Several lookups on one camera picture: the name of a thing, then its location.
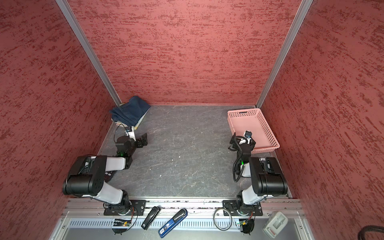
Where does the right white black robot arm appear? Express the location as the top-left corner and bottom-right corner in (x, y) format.
(229, 131), (288, 216)

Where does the coiled grey cable ring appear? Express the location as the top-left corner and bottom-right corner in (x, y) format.
(213, 207), (233, 232)

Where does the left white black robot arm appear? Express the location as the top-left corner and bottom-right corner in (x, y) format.
(62, 134), (148, 216)

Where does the right circuit board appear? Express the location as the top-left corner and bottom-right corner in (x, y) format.
(239, 219), (255, 235)

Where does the black cable corner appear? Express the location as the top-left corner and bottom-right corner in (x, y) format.
(357, 224), (384, 240)

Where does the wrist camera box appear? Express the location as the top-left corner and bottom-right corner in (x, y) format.
(124, 126), (136, 141)
(244, 131), (252, 140)

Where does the blue black stapler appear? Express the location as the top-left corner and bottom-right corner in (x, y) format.
(158, 209), (188, 238)

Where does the dark blue skirt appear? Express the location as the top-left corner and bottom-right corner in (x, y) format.
(110, 96), (151, 126)

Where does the left circuit board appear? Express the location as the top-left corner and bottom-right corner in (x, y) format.
(113, 219), (132, 228)

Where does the floral pastel skirt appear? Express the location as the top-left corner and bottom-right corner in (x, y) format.
(134, 112), (148, 130)

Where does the grey plastic holder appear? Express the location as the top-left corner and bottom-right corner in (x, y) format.
(263, 211), (289, 239)

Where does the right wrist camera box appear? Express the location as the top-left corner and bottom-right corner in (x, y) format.
(244, 131), (252, 140)

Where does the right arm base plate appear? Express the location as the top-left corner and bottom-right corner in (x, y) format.
(223, 200), (263, 217)

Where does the pink plastic basket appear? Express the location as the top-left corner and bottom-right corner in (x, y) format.
(228, 108), (280, 154)

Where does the black calculator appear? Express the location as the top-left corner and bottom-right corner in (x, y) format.
(104, 171), (116, 183)

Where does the circuit board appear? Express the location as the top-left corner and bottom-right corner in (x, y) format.
(239, 219), (255, 235)
(113, 219), (132, 228)

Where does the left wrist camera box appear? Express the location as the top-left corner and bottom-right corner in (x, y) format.
(124, 126), (136, 141)

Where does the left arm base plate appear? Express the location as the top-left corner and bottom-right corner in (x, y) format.
(104, 200), (147, 217)

